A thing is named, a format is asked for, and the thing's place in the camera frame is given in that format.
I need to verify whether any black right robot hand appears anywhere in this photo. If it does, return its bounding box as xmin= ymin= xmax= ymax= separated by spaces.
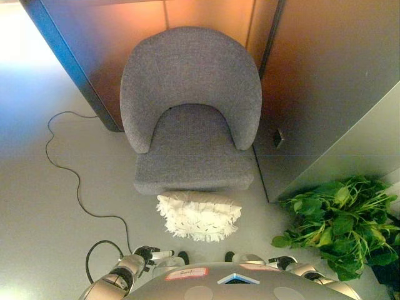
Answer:
xmin=267 ymin=256 xmax=298 ymax=271

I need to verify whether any grey fabric armchair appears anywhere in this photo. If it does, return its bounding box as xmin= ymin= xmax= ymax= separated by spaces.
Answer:
xmin=119 ymin=26 xmax=263 ymax=196

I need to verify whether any green leafy plant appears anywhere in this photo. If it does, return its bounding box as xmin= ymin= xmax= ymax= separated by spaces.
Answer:
xmin=271 ymin=175 xmax=400 ymax=282

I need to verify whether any grey robot torso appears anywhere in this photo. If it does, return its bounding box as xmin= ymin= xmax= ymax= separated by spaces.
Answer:
xmin=124 ymin=261 xmax=356 ymax=300

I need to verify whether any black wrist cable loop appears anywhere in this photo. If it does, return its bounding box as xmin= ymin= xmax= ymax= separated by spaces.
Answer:
xmin=85 ymin=239 xmax=126 ymax=284

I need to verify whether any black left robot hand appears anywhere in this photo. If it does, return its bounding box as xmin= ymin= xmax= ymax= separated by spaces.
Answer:
xmin=132 ymin=245 xmax=177 ymax=268

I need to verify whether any thin black floor cable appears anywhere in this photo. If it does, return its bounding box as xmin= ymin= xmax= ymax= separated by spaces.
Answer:
xmin=45 ymin=111 xmax=133 ymax=254

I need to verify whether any silver right robot leg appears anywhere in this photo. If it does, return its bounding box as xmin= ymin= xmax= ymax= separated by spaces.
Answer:
xmin=224 ymin=251 xmax=268 ymax=266

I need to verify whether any white fringed pillow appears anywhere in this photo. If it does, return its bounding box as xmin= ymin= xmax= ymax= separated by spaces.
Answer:
xmin=156 ymin=191 xmax=243 ymax=243

